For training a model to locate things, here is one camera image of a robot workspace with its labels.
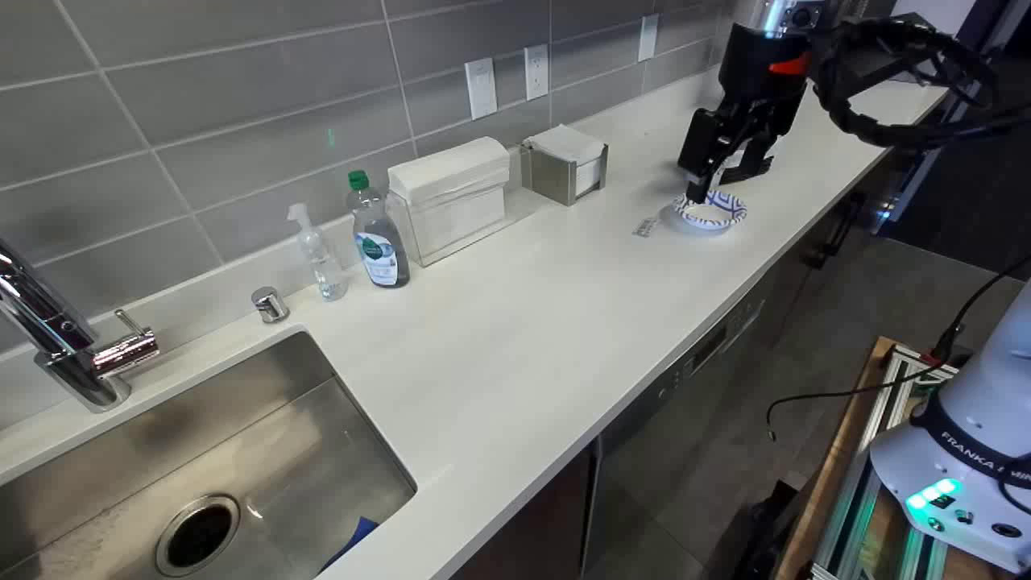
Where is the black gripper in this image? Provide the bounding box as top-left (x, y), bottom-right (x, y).
top-left (676, 16), bottom-right (813, 206)

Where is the white wall outlet plate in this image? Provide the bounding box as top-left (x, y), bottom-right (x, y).
top-left (523, 43), bottom-right (554, 104)
top-left (460, 53), bottom-right (503, 123)
top-left (634, 11), bottom-right (661, 63)

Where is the stainless steel sink basin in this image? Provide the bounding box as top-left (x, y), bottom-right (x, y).
top-left (0, 327), bottom-right (423, 580)

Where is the wooden robot cart frame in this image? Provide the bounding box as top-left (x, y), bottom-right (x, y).
top-left (770, 335), bottom-right (960, 580)

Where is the white paper towel dispenser box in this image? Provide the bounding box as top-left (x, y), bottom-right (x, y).
top-left (385, 133), bottom-right (519, 270)

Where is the green cap dish soap bottle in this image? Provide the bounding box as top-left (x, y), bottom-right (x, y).
top-left (344, 167), bottom-right (415, 292)

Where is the dark cabinet with handles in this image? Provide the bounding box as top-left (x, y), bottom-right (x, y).
top-left (454, 432), bottom-right (648, 580)

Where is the chrome countertop button cap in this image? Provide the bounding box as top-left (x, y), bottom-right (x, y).
top-left (248, 284), bottom-right (292, 327)

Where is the blue sponge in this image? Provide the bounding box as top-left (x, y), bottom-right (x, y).
top-left (325, 516), bottom-right (385, 565)

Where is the chrome kitchen faucet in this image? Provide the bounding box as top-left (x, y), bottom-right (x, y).
top-left (0, 240), bottom-right (163, 412)

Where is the blue white patterned plate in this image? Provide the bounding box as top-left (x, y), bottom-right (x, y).
top-left (632, 188), bottom-right (752, 240)

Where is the thin black cable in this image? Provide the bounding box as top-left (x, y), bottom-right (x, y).
top-left (764, 254), bottom-right (1031, 442)

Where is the grey napkin holder with napkins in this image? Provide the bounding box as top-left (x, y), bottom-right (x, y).
top-left (523, 123), bottom-right (612, 208)

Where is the clear spray bottle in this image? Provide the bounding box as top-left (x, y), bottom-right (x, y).
top-left (285, 199), bottom-right (351, 307)

